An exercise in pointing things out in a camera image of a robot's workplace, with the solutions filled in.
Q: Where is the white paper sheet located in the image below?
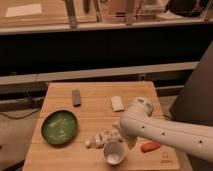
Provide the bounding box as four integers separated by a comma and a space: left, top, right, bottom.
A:
5, 3, 42, 17

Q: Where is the white ceramic cup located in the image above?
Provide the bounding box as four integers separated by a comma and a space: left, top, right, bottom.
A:
103, 140, 127, 166

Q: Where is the orange carrot toy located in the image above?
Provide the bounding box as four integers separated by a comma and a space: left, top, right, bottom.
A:
141, 142, 161, 153

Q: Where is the dark robot base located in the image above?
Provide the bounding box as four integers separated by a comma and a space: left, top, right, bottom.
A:
169, 41, 213, 128

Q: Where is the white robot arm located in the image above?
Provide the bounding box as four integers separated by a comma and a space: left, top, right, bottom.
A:
116, 97, 213, 162

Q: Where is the grey rectangular block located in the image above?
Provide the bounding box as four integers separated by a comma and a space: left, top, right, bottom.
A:
72, 90, 81, 107

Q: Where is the green bowl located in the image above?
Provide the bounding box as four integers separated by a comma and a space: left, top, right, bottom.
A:
41, 110, 78, 145

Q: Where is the white rectangular block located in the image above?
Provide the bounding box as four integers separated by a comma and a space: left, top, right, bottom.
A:
110, 96, 124, 112

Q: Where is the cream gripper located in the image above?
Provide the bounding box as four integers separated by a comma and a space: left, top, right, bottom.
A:
112, 122, 137, 149

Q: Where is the black cable on floor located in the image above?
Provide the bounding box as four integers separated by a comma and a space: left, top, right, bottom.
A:
0, 108, 42, 121

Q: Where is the white plastic bottle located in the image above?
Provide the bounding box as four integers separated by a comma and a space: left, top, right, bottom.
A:
85, 129, 123, 149

